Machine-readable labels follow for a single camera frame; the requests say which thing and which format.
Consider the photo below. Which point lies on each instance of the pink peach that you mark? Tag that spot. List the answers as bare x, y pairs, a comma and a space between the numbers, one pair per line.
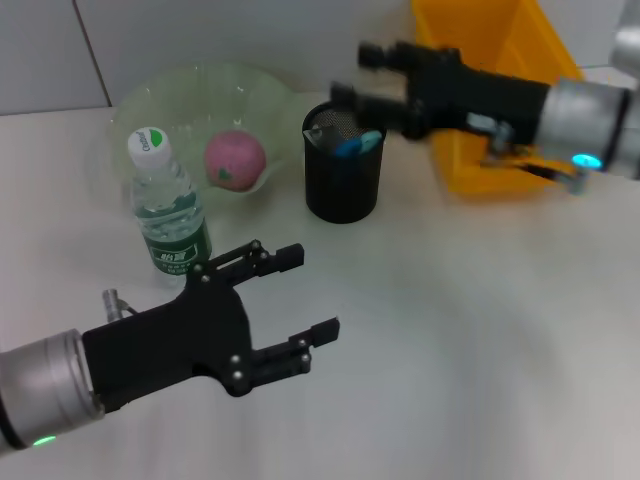
235, 157

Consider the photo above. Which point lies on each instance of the clear plastic ruler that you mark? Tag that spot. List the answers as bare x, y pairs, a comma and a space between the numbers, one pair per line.
314, 134

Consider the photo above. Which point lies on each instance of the clear water bottle green label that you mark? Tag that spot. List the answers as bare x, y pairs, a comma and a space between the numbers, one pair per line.
172, 225

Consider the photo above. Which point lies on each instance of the black mesh pen cup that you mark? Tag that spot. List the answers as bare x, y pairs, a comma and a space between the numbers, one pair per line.
342, 195

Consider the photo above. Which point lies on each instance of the green glass fruit plate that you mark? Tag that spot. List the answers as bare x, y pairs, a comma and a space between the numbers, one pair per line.
200, 95

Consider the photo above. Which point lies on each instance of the blue pen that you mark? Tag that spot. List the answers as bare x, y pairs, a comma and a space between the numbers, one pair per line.
357, 145

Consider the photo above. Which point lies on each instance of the yellow plastic bin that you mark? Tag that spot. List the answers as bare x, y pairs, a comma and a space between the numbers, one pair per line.
525, 40

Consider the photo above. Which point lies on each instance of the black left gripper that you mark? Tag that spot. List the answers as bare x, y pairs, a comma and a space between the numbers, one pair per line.
175, 345

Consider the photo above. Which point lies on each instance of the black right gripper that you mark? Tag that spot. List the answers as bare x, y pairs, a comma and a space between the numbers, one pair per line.
475, 95

